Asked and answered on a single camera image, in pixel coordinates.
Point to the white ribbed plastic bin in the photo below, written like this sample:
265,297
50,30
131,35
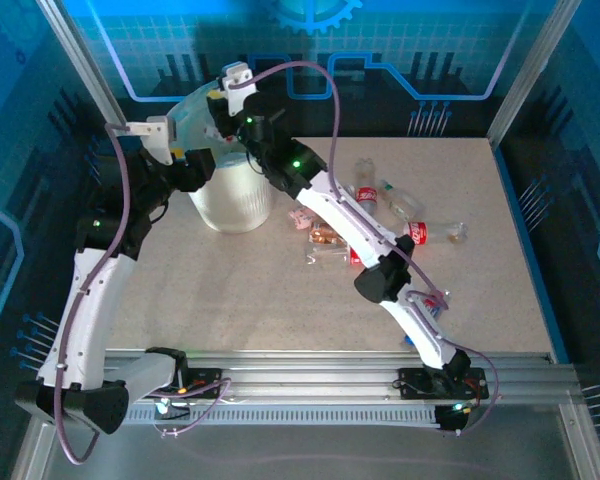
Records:
235,200

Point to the pink plastic bottle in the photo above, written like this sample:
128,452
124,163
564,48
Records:
302,218

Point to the clear cola bottle red label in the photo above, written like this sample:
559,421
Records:
366,192
440,232

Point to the crushed clear bottle red cap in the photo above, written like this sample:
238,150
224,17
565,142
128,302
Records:
325,255

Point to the blue label water bottle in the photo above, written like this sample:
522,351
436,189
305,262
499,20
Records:
430,302

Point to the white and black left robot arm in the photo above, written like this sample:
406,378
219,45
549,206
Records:
90,300

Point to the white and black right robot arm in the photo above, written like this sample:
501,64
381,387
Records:
340,215

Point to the clear bottle green cap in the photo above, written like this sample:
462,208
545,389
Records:
402,204

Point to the small black electronics module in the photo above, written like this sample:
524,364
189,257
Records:
450,420
167,407

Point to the aluminium frame post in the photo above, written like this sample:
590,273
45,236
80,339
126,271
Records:
91,75
527,75

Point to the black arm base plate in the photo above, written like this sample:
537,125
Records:
205,385
415,385

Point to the aluminium front frame rail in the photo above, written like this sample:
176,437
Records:
305,370

